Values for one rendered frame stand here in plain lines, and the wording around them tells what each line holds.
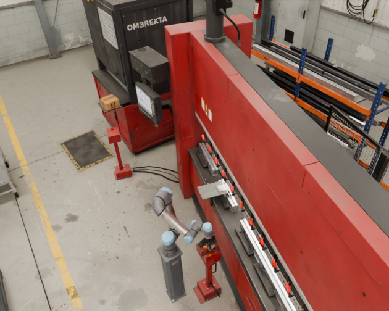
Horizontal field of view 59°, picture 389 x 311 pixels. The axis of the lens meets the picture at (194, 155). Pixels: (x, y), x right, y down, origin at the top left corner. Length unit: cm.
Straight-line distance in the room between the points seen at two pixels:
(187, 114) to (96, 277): 211
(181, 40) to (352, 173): 217
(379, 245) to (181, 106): 268
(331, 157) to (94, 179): 396
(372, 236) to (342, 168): 43
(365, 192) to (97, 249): 336
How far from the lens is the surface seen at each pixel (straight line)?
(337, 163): 196
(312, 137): 210
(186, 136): 407
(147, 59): 383
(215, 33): 321
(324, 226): 193
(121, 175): 518
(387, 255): 164
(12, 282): 462
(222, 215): 345
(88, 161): 564
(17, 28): 927
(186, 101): 380
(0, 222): 529
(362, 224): 170
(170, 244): 317
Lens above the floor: 354
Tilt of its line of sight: 41 degrees down
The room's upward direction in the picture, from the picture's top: 3 degrees counter-clockwise
